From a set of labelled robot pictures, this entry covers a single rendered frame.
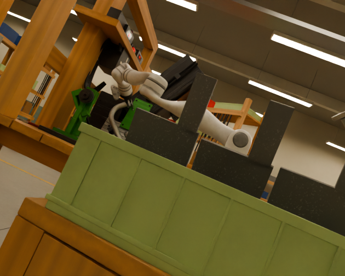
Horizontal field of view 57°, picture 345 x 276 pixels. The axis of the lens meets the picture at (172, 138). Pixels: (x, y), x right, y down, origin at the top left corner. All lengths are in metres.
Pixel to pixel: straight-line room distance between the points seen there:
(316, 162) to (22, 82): 10.55
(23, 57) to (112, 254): 1.05
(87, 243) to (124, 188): 0.11
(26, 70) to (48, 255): 0.94
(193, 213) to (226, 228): 0.06
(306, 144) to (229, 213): 10.83
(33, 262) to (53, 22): 1.06
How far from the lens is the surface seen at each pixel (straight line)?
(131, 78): 1.48
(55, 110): 1.76
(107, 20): 1.74
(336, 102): 9.64
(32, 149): 1.43
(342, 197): 0.65
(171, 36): 9.58
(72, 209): 0.60
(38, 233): 0.64
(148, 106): 1.90
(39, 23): 1.49
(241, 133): 1.25
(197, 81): 0.67
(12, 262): 0.67
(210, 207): 0.54
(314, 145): 11.43
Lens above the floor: 0.94
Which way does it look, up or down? 6 degrees up
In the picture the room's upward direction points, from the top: 24 degrees clockwise
